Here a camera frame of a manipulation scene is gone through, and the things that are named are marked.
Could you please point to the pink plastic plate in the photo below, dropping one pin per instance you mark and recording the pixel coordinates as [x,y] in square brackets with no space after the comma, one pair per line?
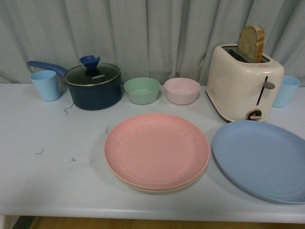
[157,152]

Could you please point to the green plastic bowl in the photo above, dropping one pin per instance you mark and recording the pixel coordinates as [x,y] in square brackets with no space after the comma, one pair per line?
[142,90]

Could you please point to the pink plastic bowl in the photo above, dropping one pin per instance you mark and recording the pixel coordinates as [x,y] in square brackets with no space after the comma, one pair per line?
[181,91]

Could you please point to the dark blue saucepan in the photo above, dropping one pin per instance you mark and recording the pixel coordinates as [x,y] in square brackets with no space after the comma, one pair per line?
[88,98]

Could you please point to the glass pot lid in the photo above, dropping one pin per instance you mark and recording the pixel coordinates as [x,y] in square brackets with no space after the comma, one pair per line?
[91,72]

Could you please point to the grey-green curtain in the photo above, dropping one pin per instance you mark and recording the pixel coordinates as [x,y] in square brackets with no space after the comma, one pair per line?
[161,39]

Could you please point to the cream two-slot toaster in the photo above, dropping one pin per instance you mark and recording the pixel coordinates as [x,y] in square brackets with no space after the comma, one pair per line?
[241,89]

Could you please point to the toast bread slice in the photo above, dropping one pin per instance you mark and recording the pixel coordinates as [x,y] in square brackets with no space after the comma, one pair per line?
[251,42]

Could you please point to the blue plastic plate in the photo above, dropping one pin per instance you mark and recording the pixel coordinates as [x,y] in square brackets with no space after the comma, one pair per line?
[263,159]

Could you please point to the light blue plastic cup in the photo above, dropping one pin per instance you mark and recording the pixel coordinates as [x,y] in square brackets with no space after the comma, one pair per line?
[286,91]

